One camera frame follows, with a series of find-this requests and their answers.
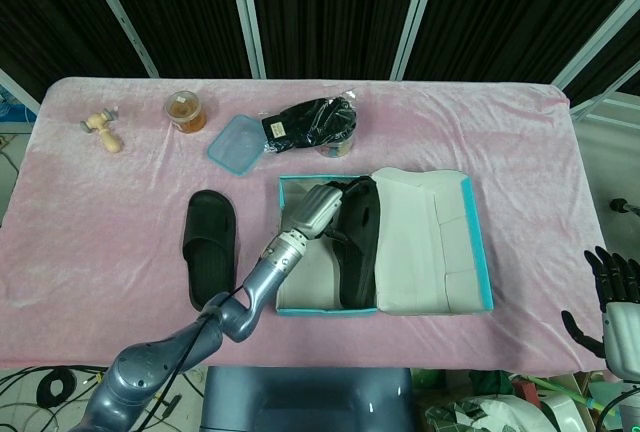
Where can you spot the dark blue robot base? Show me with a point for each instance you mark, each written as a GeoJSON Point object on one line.
{"type": "Point", "coordinates": [305, 402]}

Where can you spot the pink velvet tablecloth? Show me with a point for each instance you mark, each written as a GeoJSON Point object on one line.
{"type": "Point", "coordinates": [125, 212]}

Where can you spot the blue cardboard shoe box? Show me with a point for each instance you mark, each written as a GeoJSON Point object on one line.
{"type": "Point", "coordinates": [425, 252]}

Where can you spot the black tape roll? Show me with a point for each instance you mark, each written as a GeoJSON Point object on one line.
{"type": "Point", "coordinates": [56, 387]}

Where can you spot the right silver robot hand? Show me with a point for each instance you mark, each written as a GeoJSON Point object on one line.
{"type": "Point", "coordinates": [620, 332]}

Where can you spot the green stick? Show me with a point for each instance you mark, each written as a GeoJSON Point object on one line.
{"type": "Point", "coordinates": [565, 392]}

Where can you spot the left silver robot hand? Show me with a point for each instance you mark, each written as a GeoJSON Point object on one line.
{"type": "Point", "coordinates": [312, 212]}

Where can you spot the clear container with blue lid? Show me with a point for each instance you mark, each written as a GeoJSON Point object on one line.
{"type": "Point", "coordinates": [236, 144]}

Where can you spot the black stand with knob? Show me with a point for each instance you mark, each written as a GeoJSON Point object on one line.
{"type": "Point", "coordinates": [625, 206]}

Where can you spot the clear round plastic jar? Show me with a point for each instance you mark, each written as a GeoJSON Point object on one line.
{"type": "Point", "coordinates": [337, 148]}

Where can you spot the white frame post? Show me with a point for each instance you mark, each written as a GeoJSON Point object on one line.
{"type": "Point", "coordinates": [415, 17]}
{"type": "Point", "coordinates": [122, 17]}
{"type": "Point", "coordinates": [247, 17]}
{"type": "Point", "coordinates": [595, 37]}

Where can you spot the clear jar with orange contents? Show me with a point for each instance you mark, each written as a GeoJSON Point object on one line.
{"type": "Point", "coordinates": [185, 112]}

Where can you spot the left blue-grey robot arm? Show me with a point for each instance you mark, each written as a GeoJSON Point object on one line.
{"type": "Point", "coordinates": [270, 272]}

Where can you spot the black socks in plastic bag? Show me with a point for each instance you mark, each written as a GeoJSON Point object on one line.
{"type": "Point", "coordinates": [305, 122]}

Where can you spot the black pleated curtain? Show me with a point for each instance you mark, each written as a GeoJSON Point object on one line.
{"type": "Point", "coordinates": [330, 7]}

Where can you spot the black rubber slipper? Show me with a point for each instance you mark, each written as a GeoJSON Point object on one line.
{"type": "Point", "coordinates": [209, 247]}
{"type": "Point", "coordinates": [360, 242]}

